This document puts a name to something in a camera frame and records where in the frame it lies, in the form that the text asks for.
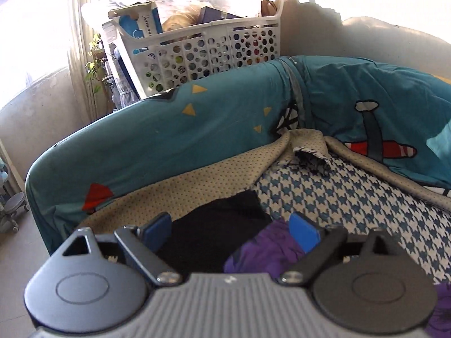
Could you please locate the clear plastic bag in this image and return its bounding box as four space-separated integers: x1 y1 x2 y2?
81 0 198 32

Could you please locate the houndstooth mattress cover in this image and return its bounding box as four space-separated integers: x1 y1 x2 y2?
76 128 451 286

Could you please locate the blue airplane print bed sheet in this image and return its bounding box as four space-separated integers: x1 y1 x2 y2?
25 54 451 256

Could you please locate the blue and white box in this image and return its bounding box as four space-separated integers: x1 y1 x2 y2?
118 2 163 41

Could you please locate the pale window curtain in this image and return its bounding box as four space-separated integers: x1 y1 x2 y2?
60 0 117 120

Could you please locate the dark blue box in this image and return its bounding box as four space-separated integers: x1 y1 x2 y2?
199 6 244 25

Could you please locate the grey swivel chair base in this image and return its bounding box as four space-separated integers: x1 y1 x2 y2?
0 158 30 233

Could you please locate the purple floral sweater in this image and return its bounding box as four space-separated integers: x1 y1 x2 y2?
224 218 451 338

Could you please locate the green potted plant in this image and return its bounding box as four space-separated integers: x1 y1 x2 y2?
85 33 113 95

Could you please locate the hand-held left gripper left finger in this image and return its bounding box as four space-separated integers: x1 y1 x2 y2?
57 213 181 287

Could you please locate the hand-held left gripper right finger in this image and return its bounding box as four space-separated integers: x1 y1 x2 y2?
278 213 401 286

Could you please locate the white perforated laundry basket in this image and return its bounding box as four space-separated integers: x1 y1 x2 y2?
102 0 295 99

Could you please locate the black garment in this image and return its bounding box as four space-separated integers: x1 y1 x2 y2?
155 189 273 282

